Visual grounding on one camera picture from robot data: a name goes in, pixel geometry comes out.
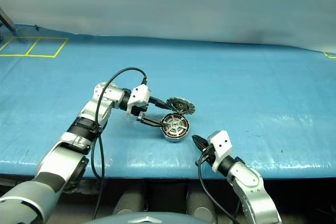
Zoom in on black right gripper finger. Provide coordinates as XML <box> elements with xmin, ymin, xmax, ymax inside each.
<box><xmin>194</xmin><ymin>134</ymin><xmax>211</xmax><ymax>150</ymax></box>
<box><xmin>192</xmin><ymin>134</ymin><xmax>207</xmax><ymax>154</ymax></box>

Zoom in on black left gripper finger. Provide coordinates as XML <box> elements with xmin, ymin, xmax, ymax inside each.
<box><xmin>153</xmin><ymin>98</ymin><xmax>174</xmax><ymax>111</ymax></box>
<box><xmin>141</xmin><ymin>117</ymin><xmax>165</xmax><ymax>129</ymax></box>

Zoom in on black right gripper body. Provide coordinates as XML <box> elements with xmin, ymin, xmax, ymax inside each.
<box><xmin>201</xmin><ymin>142</ymin><xmax>221</xmax><ymax>168</ymax></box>

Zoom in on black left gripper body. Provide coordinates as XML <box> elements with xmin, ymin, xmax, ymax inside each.
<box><xmin>131</xmin><ymin>97</ymin><xmax>159</xmax><ymax>123</ymax></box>

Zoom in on round black motor rotor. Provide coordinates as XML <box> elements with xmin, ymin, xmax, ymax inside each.
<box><xmin>165</xmin><ymin>97</ymin><xmax>196</xmax><ymax>115</ymax></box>

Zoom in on silver motor base copper windings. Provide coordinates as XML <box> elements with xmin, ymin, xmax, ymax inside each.
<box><xmin>159</xmin><ymin>113</ymin><xmax>191</xmax><ymax>143</ymax></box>

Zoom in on dark grey rounded shape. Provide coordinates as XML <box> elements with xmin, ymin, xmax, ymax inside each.
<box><xmin>112</xmin><ymin>191</ymin><xmax>145</xmax><ymax>216</ymax></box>
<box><xmin>185</xmin><ymin>189</ymin><xmax>216</xmax><ymax>222</ymax></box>

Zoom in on blue-grey dome with chevron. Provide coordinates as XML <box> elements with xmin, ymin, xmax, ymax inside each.
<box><xmin>86</xmin><ymin>211</ymin><xmax>201</xmax><ymax>224</ymax></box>

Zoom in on black metal stand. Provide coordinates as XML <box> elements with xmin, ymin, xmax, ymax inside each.
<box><xmin>0</xmin><ymin>6</ymin><xmax>18</xmax><ymax>44</ymax></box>

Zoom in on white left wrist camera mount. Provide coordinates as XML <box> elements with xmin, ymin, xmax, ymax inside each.
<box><xmin>126</xmin><ymin>83</ymin><xmax>152</xmax><ymax>116</ymax></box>

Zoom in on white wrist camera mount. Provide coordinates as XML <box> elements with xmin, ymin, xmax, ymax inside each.
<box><xmin>126</xmin><ymin>83</ymin><xmax>152</xmax><ymax>116</ymax></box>
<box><xmin>206</xmin><ymin>130</ymin><xmax>233</xmax><ymax>174</ymax></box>

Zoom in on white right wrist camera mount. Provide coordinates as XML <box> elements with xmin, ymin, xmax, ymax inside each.
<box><xmin>206</xmin><ymin>130</ymin><xmax>233</xmax><ymax>174</ymax></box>

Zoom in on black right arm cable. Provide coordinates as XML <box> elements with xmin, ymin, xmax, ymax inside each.
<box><xmin>195</xmin><ymin>154</ymin><xmax>242</xmax><ymax>224</ymax></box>

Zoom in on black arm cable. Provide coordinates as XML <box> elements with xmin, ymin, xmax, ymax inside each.
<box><xmin>90</xmin><ymin>68</ymin><xmax>148</xmax><ymax>221</ymax></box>
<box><xmin>195</xmin><ymin>154</ymin><xmax>242</xmax><ymax>224</ymax></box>

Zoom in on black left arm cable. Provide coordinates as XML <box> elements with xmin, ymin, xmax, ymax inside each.
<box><xmin>90</xmin><ymin>68</ymin><xmax>148</xmax><ymax>221</ymax></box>

